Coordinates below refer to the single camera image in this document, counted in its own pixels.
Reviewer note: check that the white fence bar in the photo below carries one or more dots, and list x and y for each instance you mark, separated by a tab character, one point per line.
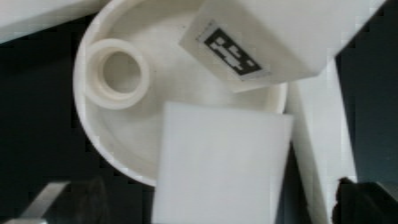
33	15
320	138

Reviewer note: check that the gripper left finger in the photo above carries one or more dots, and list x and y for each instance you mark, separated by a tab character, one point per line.
70	203

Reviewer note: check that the white right fence bar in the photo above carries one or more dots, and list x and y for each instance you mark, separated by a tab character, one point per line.
320	138

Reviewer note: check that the white round stool seat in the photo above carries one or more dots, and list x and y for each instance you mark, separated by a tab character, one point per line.
148	22

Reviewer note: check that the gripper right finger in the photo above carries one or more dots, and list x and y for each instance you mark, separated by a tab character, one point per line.
367	202

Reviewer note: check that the white front fence bar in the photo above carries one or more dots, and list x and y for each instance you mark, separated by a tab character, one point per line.
33	15

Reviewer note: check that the white stool leg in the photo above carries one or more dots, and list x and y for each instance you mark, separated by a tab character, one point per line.
223	161
265	41

